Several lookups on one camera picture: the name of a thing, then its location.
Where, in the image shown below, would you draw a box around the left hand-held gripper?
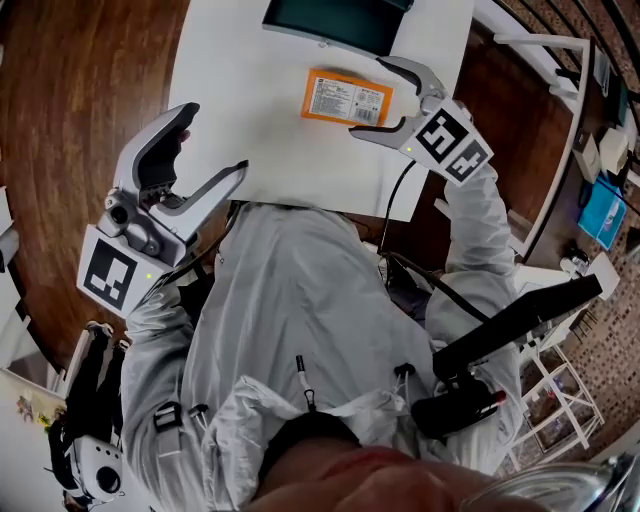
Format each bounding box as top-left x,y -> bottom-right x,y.
77,102 -> 250,319

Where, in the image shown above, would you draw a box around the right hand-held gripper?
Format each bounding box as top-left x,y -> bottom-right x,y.
349,55 -> 494,188

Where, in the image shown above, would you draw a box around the orange tissue box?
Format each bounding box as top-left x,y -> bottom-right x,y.
300,67 -> 395,128

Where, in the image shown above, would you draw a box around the person's right forearm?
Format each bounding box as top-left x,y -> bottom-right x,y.
424,163 -> 519,331

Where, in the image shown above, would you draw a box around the person's left forearm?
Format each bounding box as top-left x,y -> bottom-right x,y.
119,277 -> 206,416

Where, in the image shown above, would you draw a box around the small white box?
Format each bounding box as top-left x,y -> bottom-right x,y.
598,126 -> 631,176
571,132 -> 601,185

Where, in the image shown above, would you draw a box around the dark teal tray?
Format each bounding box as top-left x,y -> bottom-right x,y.
261,0 -> 416,59

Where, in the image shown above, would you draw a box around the person's grey jacket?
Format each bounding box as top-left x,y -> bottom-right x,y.
119,202 -> 524,512

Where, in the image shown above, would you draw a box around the blue tissue packet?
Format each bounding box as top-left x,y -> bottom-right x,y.
576,175 -> 629,251

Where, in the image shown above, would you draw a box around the white power adapter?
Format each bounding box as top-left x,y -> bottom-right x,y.
559,251 -> 622,302

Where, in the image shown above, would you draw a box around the black clamp device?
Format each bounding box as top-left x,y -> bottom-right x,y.
411,373 -> 507,442

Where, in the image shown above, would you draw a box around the person's face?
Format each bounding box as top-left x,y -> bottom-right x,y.
252,444 -> 551,512

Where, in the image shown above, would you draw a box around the silver headset rim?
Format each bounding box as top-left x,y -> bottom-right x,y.
458,452 -> 640,512

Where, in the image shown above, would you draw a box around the thin black cable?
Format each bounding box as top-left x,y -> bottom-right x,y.
377,159 -> 418,254

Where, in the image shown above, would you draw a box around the white frame shelf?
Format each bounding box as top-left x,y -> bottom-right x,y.
492,31 -> 594,266

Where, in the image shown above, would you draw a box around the braided black cable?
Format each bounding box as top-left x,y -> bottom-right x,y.
383,251 -> 492,324

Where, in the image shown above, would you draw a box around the black harness straps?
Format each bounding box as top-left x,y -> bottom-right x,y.
48,322 -> 132,494

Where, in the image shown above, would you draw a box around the black flat mount bar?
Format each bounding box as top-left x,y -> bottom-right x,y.
431,273 -> 604,382

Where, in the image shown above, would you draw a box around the white camera device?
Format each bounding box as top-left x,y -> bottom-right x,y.
67,433 -> 127,505

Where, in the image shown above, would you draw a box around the white wire rack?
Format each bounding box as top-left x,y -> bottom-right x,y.
505,343 -> 607,474

